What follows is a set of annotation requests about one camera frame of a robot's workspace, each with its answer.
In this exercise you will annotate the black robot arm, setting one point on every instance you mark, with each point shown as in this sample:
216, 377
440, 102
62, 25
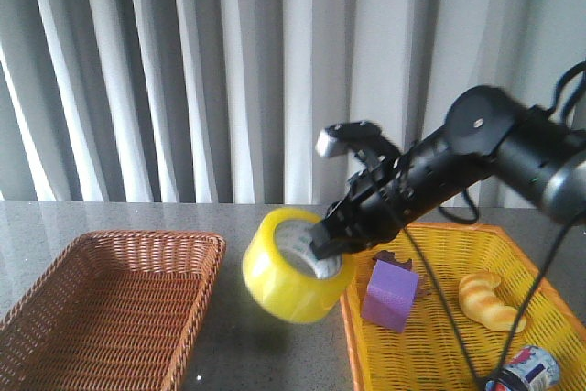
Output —
485, 134

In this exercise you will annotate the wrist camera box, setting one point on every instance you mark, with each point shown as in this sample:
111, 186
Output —
364, 138

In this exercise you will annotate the brown chocolate toy piece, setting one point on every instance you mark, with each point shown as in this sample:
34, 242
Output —
423, 288

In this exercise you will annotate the toy croissant bread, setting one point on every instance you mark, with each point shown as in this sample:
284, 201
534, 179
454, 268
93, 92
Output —
478, 301

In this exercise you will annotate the purple foam block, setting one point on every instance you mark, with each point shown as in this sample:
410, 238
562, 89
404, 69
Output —
390, 295

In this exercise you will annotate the small dark labelled jar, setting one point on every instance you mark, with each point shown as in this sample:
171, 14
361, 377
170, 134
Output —
531, 369

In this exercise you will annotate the yellow packing tape roll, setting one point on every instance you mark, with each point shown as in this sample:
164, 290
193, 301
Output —
283, 275

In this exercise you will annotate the grey pleated curtain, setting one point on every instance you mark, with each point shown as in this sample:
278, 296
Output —
222, 100

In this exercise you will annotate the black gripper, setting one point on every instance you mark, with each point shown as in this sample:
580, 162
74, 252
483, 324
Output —
384, 197

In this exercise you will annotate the yellow plastic woven basket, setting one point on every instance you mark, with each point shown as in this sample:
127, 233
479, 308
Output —
426, 355

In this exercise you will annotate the brown wicker basket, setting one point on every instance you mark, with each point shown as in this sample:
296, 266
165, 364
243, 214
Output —
116, 310

